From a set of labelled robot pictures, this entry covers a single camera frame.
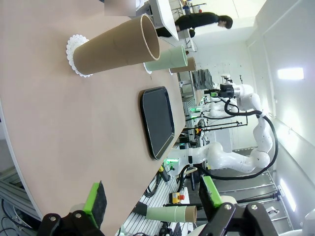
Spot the black yellow enabling switch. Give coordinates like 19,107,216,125
158,166,172,182

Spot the brown tumbler cup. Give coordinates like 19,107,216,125
73,14,161,76
169,57,197,74
184,205,198,223

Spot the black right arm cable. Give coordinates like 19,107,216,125
178,98,280,192

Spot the person in black coat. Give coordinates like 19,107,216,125
157,12,234,39

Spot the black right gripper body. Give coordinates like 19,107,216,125
220,84,234,98

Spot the yellow emergency stop box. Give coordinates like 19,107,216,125
171,192,187,204

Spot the white side table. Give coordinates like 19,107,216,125
149,0,180,41

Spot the black serving tray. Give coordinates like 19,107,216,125
139,86,176,161

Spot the pale green tumbler cup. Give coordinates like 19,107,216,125
174,205,187,222
145,206,177,222
144,44,189,72

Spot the grey folded hanging fabric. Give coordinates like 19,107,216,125
191,69,214,90

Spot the long strip light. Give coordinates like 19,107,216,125
280,178,298,211

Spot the rectangular ceiling light panel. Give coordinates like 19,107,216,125
277,67,305,80

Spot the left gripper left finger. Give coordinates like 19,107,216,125
36,180,108,236

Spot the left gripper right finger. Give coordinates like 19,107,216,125
198,176,278,236

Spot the aluminium table frame rail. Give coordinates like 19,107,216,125
0,172,42,222

